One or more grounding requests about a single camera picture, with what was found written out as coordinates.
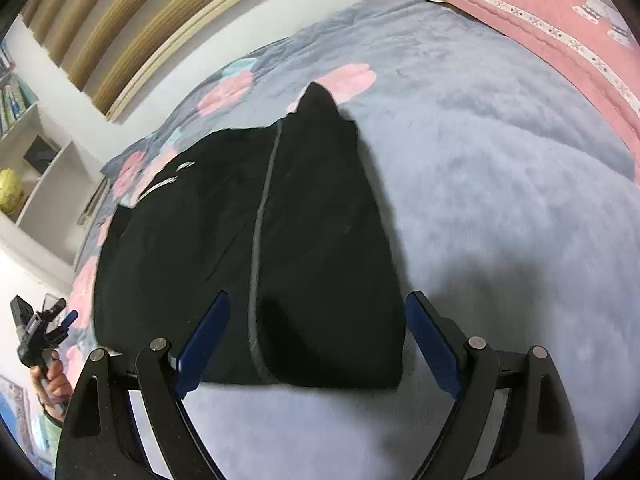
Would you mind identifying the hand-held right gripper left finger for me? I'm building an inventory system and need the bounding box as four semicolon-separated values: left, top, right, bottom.
55;290;231;480

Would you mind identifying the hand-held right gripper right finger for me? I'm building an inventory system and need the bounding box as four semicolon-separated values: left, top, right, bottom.
404;290;586;480

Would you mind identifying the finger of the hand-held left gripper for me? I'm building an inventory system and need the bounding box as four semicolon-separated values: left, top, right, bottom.
56;309;80;343

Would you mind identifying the black jacket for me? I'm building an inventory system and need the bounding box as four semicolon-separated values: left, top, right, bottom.
92;81;406;392

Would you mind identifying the person's left hand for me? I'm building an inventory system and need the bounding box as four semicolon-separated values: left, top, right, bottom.
29;350;74;408

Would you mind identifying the patterned floor mat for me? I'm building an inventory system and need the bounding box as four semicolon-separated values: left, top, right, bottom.
0;374;27;443

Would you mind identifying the person's light green shirt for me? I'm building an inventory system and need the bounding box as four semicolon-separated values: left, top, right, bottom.
29;402;65;468

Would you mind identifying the white shelf unit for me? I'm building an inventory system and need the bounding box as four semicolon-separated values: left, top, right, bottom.
0;14;109;275

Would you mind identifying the yellow round object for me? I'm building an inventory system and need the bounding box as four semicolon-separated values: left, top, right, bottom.
0;168;25;216

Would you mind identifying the grey floral blanket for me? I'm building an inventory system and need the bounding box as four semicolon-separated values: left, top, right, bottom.
65;0;640;480

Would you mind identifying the dark box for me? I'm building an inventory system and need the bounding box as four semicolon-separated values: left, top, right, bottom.
22;135;60;174

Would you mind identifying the row of books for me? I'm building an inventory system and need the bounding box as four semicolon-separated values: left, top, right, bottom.
0;40;30;136

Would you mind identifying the wooden slatted headboard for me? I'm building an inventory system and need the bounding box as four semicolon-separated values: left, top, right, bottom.
20;0;351;122

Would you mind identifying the pink elephant pillow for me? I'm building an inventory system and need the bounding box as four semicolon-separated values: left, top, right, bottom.
419;0;640;142

